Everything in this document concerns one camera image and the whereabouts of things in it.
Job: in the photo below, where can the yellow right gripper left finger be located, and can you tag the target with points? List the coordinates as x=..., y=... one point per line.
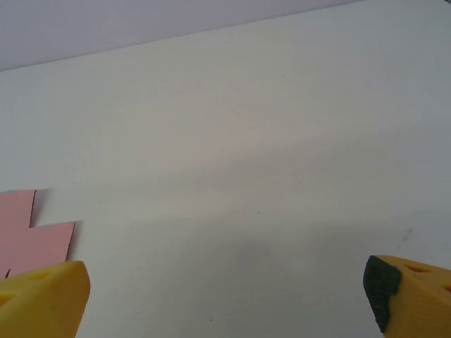
x=42, y=303

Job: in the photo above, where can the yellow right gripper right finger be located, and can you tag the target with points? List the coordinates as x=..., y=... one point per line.
x=419, y=303

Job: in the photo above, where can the pink paper box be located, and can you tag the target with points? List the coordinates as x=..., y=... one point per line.
x=21, y=239

